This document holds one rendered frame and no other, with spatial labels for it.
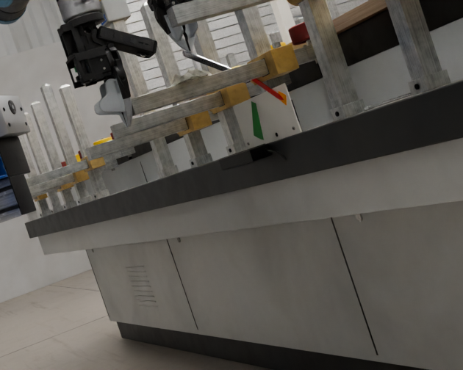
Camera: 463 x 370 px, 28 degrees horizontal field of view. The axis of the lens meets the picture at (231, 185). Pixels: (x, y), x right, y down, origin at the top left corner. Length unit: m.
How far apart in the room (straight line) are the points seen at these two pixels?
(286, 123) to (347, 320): 0.73
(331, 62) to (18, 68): 8.42
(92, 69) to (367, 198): 0.55
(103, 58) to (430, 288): 0.85
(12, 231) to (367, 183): 8.21
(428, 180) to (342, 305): 0.90
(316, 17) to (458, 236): 0.53
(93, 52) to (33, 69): 8.29
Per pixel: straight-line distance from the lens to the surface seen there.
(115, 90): 1.70
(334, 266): 2.34
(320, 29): 1.65
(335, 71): 1.65
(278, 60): 1.80
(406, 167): 1.57
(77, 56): 1.68
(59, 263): 9.81
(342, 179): 1.75
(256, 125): 1.94
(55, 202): 4.00
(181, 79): 1.74
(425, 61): 1.44
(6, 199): 2.11
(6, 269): 9.73
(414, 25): 1.44
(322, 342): 2.56
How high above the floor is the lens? 0.71
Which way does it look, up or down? 2 degrees down
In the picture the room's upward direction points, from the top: 19 degrees counter-clockwise
